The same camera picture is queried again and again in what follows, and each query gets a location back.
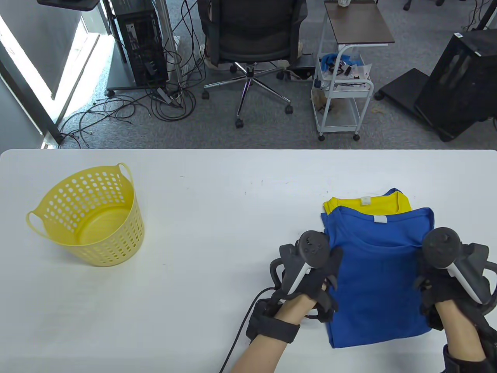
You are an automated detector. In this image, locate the person's left forearm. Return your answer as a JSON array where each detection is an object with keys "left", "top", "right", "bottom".
[{"left": 231, "top": 295, "right": 317, "bottom": 373}]

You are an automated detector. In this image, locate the yellow t-shirt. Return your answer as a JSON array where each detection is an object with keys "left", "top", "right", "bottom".
[{"left": 323, "top": 193, "right": 412, "bottom": 215}]

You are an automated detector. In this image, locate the person's right hand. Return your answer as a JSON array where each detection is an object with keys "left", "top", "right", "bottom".
[{"left": 414, "top": 252, "right": 497, "bottom": 343}]

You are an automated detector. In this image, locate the black chair base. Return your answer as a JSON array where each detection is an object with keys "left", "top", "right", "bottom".
[{"left": 403, "top": 0, "right": 446, "bottom": 11}]

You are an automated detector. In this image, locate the brown top side table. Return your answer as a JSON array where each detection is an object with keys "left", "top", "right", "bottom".
[{"left": 318, "top": 0, "right": 396, "bottom": 49}]

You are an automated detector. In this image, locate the grey rolling desk base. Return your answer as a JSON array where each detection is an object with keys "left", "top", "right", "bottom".
[{"left": 106, "top": 39, "right": 171, "bottom": 98}]

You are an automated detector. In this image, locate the black stand pole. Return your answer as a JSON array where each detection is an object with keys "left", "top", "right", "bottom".
[{"left": 464, "top": 0, "right": 497, "bottom": 31}]

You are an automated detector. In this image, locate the brown bag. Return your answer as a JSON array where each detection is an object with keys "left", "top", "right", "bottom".
[{"left": 313, "top": 87, "right": 334, "bottom": 115}]

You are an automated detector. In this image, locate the yellow perforated laundry basket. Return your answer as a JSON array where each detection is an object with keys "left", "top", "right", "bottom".
[{"left": 26, "top": 162, "right": 145, "bottom": 267}]

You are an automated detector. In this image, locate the blue cloth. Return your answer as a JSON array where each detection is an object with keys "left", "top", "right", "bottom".
[{"left": 320, "top": 54, "right": 363, "bottom": 72}]

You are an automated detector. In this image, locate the person's left hand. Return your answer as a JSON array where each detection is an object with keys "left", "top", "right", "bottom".
[{"left": 271, "top": 243, "right": 344, "bottom": 323}]

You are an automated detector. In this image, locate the tangle of black floor cables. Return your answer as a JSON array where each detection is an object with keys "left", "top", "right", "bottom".
[{"left": 58, "top": 0, "right": 208, "bottom": 150}]

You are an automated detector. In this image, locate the black desk top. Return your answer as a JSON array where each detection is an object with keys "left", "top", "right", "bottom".
[{"left": 37, "top": 0, "right": 102, "bottom": 11}]

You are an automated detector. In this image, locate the clear bag of papers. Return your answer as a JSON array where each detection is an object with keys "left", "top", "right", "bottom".
[{"left": 334, "top": 62, "right": 372, "bottom": 92}]

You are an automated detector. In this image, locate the black floor box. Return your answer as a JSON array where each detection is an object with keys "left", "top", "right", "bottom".
[{"left": 289, "top": 52, "right": 316, "bottom": 82}]

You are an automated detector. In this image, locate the black wheeled platform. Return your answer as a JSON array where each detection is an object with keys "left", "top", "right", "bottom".
[{"left": 375, "top": 68, "right": 431, "bottom": 117}]

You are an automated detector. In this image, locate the black window frame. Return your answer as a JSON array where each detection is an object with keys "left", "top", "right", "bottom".
[{"left": 0, "top": 51, "right": 64, "bottom": 145}]

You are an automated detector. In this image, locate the black computer case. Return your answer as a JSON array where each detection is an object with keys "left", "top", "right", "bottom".
[{"left": 415, "top": 29, "right": 497, "bottom": 142}]

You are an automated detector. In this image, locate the blue t-shirt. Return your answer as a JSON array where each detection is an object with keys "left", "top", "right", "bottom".
[
  {"left": 321, "top": 188, "right": 403, "bottom": 226},
  {"left": 325, "top": 207, "right": 436, "bottom": 349}
]

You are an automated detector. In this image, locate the black mesh office chair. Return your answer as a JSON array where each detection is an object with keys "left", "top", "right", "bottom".
[{"left": 197, "top": 0, "right": 308, "bottom": 129}]

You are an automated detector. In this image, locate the grey handheld controller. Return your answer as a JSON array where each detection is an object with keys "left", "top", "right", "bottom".
[
  {"left": 270, "top": 230, "right": 332, "bottom": 296},
  {"left": 422, "top": 227, "right": 497, "bottom": 316}
]

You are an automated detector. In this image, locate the black wrist camera strap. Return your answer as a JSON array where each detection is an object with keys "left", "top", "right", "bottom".
[
  {"left": 442, "top": 319, "right": 497, "bottom": 373},
  {"left": 245, "top": 299, "right": 302, "bottom": 345}
]

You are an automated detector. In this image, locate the black computer tower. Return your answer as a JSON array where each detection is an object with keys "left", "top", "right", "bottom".
[{"left": 113, "top": 0, "right": 169, "bottom": 87}]

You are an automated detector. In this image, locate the white rolling utility cart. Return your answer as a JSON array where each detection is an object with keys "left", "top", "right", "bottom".
[{"left": 311, "top": 44, "right": 375, "bottom": 142}]

